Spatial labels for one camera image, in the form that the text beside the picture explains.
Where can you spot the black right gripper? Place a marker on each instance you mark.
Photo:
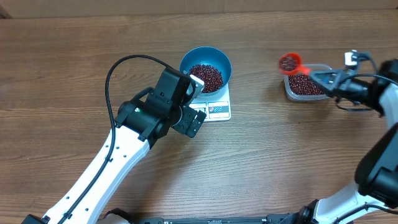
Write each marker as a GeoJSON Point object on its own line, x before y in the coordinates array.
{"type": "Point", "coordinates": [336, 83]}

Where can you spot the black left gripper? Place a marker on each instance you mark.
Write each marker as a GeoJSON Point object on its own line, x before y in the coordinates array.
{"type": "Point", "coordinates": [193, 120]}

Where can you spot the red plastic scoop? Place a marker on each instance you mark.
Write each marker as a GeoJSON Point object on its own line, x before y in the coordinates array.
{"type": "Point", "coordinates": [291, 64]}

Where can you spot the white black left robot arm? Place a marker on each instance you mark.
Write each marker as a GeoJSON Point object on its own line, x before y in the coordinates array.
{"type": "Point", "coordinates": [139, 124]}

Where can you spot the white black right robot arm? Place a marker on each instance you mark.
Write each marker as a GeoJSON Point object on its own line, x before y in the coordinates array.
{"type": "Point", "coordinates": [375, 180]}

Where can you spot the white digital kitchen scale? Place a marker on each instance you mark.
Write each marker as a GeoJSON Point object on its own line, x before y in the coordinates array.
{"type": "Point", "coordinates": [217, 106]}

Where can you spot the red beans in bowl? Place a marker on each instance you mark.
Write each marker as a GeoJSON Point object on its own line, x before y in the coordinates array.
{"type": "Point", "coordinates": [211, 76]}

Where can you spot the blue plastic bowl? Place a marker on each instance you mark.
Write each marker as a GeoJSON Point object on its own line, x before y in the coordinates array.
{"type": "Point", "coordinates": [208, 56]}

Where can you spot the clear plastic food container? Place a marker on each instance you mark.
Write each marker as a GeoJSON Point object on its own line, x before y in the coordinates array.
{"type": "Point", "coordinates": [303, 98]}

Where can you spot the red adzuki beans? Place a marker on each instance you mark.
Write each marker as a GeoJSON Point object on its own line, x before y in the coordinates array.
{"type": "Point", "coordinates": [300, 84]}

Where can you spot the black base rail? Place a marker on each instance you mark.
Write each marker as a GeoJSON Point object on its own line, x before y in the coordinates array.
{"type": "Point", "coordinates": [120, 216]}

